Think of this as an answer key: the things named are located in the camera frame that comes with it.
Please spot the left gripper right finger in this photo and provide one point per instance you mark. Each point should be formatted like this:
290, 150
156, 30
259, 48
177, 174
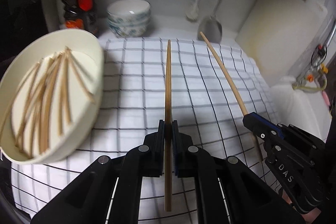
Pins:
181, 143

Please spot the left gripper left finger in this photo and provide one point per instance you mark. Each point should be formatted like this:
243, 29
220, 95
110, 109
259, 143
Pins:
153, 163

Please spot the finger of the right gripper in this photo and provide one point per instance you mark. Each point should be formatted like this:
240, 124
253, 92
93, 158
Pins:
261, 131
265, 122

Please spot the checkered white table cloth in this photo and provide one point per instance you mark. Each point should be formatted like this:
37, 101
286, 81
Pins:
132, 105

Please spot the white cutting board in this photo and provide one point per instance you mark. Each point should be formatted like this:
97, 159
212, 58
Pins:
276, 33

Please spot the metal spatula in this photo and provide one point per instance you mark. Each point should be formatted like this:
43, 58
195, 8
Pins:
211, 27

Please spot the large white round tray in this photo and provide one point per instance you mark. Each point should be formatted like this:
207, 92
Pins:
85, 77

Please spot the bottom floral ceramic bowl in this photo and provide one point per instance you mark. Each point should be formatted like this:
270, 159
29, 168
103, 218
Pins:
128, 31

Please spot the floral ceramic bowl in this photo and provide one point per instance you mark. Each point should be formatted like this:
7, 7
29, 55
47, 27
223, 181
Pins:
133, 23
124, 11
128, 31

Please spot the middle floral ceramic bowl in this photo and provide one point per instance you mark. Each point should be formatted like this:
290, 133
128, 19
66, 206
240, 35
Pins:
133, 23

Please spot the top floral ceramic bowl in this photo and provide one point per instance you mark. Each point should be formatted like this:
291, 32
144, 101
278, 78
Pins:
124, 11

